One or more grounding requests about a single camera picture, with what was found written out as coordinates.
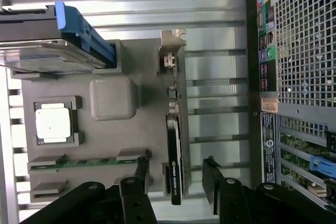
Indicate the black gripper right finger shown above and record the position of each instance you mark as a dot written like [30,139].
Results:
[231,200]

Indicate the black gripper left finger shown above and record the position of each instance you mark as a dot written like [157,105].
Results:
[134,203]

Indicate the green RAM stick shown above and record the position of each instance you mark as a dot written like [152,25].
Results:
[89,161]

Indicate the grey plastic parts rack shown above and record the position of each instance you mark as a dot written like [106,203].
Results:
[110,134]

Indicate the green motherboard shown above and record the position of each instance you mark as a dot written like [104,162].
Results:
[296,142]

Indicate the silver CPU chip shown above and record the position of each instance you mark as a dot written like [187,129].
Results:
[53,123]

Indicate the open black PC case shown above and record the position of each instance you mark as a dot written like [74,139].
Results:
[252,51]

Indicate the hard disk with blue caddy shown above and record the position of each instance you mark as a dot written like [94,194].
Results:
[39,48]

